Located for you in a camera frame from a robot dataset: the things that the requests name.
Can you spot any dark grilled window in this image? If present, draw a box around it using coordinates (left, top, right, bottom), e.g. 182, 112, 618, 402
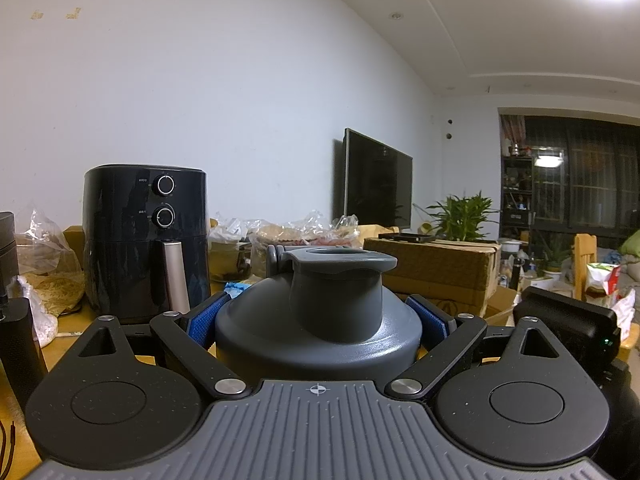
500, 115, 640, 241

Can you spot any grey bottle lid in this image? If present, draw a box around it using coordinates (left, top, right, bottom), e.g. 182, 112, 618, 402
215, 245, 422, 386

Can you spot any black flat television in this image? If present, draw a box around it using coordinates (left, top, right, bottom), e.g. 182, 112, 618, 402
342, 128, 414, 228

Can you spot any plastic bag of brown flakes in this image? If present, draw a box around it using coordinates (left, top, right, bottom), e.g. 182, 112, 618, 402
15, 208, 86, 348

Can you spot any wooden chair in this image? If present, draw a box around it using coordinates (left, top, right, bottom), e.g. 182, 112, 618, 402
573, 233, 598, 302

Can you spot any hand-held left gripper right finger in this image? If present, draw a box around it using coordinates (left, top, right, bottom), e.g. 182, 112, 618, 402
385, 295, 561, 401

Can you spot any black power bank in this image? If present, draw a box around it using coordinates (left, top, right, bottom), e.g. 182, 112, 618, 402
0, 297, 49, 403

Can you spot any open cardboard box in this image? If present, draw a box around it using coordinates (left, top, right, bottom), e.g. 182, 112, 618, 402
482, 285, 521, 328

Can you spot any red white snack bag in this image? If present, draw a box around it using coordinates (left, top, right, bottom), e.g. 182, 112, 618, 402
585, 262, 624, 307

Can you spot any grey rice cooker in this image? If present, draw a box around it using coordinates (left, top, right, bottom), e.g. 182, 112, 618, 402
0, 211, 19, 306

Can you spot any clear plastic food bag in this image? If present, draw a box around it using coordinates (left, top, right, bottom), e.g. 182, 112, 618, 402
248, 210, 361, 278

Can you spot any taped cardboard box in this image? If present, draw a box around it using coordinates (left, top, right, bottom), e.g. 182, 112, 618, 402
363, 236, 502, 318

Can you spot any small potted plant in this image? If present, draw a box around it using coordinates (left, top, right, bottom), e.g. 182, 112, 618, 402
541, 234, 572, 277

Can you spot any black rectangular frame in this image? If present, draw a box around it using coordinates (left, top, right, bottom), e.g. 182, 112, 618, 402
378, 231, 435, 244

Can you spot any black air fryer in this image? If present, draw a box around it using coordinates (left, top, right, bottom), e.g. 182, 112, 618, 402
82, 165, 212, 325

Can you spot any black cluttered shelf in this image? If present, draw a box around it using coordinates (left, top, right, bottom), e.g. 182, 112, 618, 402
501, 155, 534, 226

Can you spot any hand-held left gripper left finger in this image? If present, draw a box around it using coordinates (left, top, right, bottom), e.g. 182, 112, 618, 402
75, 292, 253, 401

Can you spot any green potted plant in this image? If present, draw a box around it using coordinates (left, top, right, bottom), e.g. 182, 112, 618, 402
425, 191, 501, 242

